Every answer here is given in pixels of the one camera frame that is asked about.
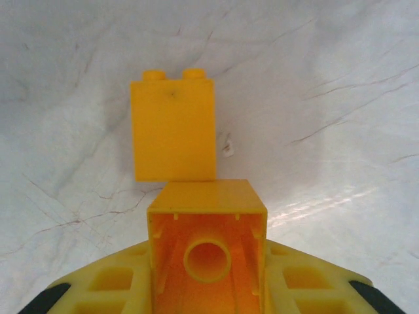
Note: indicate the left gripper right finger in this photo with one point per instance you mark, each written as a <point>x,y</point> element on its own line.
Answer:
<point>311,284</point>

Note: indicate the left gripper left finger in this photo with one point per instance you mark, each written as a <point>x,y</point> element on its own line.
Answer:
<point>108,284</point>

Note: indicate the small yellow-orange lego brick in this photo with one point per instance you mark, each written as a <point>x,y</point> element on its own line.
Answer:
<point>209,199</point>
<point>173,131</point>

